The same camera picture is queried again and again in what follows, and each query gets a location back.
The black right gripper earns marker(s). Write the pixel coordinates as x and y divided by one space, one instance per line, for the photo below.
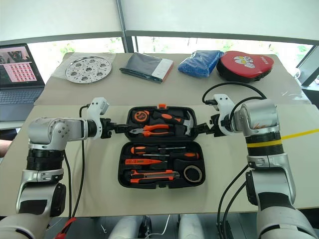
215 127

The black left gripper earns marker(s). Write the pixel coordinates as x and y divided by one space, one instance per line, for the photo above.
107 128

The black tool case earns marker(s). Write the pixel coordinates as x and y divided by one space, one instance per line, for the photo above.
162 143

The orange black utility knife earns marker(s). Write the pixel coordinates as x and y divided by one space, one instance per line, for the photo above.
152 175

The person bare forearm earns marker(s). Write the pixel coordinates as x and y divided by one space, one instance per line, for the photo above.
5 148

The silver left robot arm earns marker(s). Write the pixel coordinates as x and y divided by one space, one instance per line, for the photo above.
49 129

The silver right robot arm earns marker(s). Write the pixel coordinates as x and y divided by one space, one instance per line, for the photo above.
261 119

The orange black tape measure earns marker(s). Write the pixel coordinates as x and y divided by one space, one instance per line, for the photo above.
141 115

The orange test pen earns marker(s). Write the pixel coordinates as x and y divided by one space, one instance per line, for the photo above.
139 162

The black electrical tape roll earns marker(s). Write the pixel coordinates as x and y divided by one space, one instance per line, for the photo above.
187 177

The blue mesh bag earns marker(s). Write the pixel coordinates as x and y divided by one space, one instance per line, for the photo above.
197 63

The dark folded cloth packet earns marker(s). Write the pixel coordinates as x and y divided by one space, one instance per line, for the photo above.
142 65

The round metal steamer plate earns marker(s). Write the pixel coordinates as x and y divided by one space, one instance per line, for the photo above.
87 69

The red heart-shaped pad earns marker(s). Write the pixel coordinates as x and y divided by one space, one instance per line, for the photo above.
245 64

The clear plastic bag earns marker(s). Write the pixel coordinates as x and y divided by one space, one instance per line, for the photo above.
57 72

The yellow tape strip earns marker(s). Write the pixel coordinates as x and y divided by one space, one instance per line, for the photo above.
301 133

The silver rounded shape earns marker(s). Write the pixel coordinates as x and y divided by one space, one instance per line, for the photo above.
127 227
192 227

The open laptop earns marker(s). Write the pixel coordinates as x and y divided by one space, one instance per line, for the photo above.
17 94

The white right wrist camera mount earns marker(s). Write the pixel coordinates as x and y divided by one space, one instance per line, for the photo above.
224 102

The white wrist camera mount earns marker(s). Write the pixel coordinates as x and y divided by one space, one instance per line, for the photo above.
96 107
224 102

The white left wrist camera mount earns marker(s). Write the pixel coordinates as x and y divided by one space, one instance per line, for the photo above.
96 107

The grey window frame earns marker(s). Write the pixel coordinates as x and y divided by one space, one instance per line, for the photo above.
129 42

